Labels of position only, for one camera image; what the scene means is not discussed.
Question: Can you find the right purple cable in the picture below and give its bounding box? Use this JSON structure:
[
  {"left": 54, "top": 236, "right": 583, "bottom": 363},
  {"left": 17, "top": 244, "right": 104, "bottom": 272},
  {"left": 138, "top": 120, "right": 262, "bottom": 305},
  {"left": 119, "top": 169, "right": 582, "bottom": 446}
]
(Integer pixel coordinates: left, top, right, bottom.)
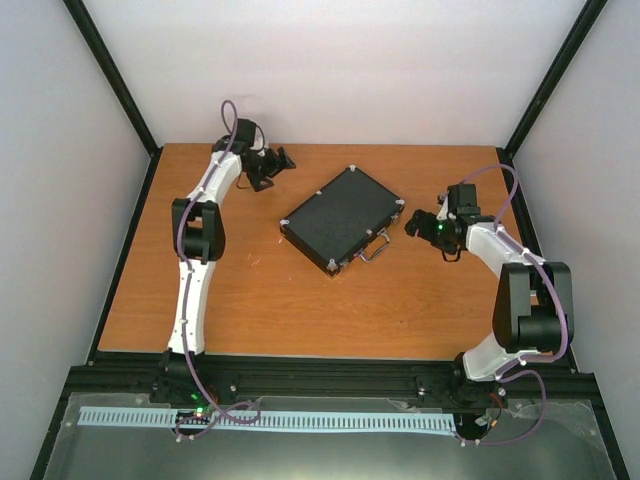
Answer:
[{"left": 462, "top": 163, "right": 571, "bottom": 447}]

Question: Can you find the purple cable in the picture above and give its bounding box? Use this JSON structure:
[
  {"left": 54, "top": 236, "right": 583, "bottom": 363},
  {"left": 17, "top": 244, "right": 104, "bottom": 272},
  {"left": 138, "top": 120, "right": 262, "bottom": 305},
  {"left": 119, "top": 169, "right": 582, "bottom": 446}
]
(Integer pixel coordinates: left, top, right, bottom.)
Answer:
[
  {"left": 175, "top": 99, "right": 262, "bottom": 442},
  {"left": 462, "top": 163, "right": 571, "bottom": 447}
]

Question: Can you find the right black frame post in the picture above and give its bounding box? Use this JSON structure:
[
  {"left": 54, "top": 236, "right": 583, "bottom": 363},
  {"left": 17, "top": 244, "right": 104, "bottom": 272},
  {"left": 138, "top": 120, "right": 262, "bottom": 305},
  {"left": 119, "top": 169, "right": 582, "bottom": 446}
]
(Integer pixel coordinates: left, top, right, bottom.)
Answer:
[{"left": 503, "top": 0, "right": 608, "bottom": 160}]

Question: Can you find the light blue cable duct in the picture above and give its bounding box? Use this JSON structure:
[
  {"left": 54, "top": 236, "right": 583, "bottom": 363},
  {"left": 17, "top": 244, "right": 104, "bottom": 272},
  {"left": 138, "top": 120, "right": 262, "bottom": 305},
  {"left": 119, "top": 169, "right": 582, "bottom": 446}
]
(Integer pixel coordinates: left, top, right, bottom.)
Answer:
[{"left": 77, "top": 406, "right": 455, "bottom": 436}]

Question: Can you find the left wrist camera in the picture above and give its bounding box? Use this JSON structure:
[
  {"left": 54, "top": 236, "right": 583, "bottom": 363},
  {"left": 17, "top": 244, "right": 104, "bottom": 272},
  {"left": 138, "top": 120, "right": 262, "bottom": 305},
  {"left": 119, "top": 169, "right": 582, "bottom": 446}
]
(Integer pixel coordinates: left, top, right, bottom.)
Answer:
[{"left": 251, "top": 137, "right": 266, "bottom": 151}]

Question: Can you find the left black frame post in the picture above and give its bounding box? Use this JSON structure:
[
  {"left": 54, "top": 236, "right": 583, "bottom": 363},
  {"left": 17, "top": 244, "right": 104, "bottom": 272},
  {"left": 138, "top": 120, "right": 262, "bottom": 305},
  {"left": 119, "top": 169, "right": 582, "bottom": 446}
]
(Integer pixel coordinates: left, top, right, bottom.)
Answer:
[{"left": 62, "top": 0, "right": 162, "bottom": 157}]

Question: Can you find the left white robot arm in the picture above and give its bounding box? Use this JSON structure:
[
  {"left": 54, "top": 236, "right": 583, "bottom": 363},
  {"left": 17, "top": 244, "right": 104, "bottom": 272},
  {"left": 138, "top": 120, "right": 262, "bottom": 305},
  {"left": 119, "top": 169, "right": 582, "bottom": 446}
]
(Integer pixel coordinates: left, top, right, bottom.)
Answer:
[{"left": 167, "top": 118, "right": 296, "bottom": 403}]

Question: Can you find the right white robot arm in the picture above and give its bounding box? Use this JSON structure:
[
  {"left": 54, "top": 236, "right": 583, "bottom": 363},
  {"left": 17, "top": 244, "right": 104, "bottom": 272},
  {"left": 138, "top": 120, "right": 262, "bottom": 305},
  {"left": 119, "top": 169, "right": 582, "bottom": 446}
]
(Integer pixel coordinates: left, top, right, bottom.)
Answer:
[{"left": 405, "top": 183, "right": 573, "bottom": 402}]

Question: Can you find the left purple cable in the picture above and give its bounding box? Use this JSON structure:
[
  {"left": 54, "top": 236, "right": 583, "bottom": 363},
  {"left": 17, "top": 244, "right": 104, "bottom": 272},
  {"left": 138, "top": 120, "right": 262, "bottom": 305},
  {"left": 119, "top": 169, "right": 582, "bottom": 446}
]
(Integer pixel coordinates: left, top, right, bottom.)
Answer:
[{"left": 175, "top": 99, "right": 262, "bottom": 442}]

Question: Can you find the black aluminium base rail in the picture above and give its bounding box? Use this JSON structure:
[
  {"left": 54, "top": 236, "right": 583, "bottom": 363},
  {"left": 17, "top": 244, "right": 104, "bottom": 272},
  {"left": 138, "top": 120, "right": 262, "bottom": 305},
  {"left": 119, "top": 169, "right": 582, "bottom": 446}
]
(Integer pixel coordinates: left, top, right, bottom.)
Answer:
[{"left": 64, "top": 352, "right": 599, "bottom": 406}]

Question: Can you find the black frame post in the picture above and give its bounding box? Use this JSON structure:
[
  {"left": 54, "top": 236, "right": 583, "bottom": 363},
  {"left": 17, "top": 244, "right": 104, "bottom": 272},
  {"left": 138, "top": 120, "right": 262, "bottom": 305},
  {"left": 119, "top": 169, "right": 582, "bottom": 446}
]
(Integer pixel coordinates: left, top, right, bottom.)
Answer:
[
  {"left": 503, "top": 0, "right": 608, "bottom": 160},
  {"left": 62, "top": 0, "right": 162, "bottom": 157}
]

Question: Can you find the black poker set case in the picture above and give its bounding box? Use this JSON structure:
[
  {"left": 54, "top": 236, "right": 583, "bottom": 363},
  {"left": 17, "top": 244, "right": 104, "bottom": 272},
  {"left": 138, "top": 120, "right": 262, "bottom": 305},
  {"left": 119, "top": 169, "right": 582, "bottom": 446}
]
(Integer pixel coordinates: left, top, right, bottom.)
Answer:
[{"left": 280, "top": 165, "right": 405, "bottom": 277}]

